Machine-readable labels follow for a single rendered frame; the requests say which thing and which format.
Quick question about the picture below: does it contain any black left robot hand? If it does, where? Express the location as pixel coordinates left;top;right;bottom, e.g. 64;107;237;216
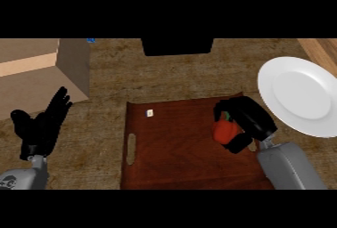
8;85;73;161

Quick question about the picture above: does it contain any red bell pepper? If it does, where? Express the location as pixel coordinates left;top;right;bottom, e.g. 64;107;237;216
211;111;243;145

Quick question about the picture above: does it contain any black appliance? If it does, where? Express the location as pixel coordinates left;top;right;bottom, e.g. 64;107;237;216
138;38;214;57

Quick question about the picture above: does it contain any tan cardboard box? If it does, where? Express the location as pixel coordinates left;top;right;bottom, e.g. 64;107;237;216
0;38;91;121

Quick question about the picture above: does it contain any white round plate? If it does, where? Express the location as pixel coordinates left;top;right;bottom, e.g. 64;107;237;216
256;56;337;138

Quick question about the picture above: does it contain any brown wooden tray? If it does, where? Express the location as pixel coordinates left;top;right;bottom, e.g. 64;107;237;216
119;91;276;191

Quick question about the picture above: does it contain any light wooden board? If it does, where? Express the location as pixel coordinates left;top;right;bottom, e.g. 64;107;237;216
295;38;337;77

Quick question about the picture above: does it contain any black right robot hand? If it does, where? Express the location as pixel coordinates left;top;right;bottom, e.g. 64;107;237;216
211;95;279;154

